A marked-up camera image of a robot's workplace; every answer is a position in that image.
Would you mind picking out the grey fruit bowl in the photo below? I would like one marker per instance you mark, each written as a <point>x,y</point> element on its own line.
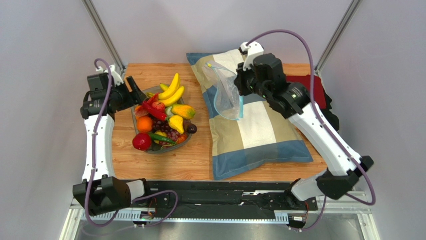
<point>163,147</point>

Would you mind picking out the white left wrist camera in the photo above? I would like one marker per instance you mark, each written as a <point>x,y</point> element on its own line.
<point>116,78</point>

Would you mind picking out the small yellow lemon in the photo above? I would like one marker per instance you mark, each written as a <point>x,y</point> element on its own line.
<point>160,133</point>

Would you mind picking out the yellow orange mango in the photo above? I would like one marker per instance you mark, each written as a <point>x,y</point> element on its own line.
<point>185,111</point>

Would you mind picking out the red apple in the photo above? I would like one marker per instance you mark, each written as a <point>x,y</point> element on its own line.
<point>142,142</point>

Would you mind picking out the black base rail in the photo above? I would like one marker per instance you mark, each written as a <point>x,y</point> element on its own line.
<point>219,200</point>

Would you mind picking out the orange fruit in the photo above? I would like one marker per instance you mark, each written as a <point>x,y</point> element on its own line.
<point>144,124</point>

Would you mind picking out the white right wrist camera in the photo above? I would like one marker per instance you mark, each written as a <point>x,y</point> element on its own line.
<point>250,51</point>

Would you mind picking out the clear zip top bag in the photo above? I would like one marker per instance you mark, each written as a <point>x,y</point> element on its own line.
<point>227,101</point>

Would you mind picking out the checkered blue beige pillow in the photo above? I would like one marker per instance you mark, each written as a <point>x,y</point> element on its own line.
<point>261,136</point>

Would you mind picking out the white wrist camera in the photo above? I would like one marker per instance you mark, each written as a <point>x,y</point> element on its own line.
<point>250,51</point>
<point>116,78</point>

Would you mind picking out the yellow pear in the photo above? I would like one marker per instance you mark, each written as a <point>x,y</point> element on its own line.
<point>177,123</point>

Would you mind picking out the red folded cloth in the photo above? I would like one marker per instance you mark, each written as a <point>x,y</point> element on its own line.
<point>319,91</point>

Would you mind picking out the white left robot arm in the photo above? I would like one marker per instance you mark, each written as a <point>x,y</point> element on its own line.
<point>100,192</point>

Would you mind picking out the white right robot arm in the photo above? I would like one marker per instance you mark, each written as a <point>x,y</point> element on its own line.
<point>345,166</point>

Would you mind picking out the green chili pepper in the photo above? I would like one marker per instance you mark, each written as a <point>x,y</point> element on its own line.
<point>160,138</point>

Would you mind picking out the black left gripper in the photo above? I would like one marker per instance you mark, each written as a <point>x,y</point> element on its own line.
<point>137,96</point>

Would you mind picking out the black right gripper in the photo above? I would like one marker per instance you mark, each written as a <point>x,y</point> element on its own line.
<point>240,81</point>

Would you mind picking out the yellow banana bunch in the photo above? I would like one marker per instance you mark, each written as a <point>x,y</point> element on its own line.
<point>173,93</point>

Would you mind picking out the black cap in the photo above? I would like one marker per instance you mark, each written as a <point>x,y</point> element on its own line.
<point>329,115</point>

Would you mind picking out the green white cabbage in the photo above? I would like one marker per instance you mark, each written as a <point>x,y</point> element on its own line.
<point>168,112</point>

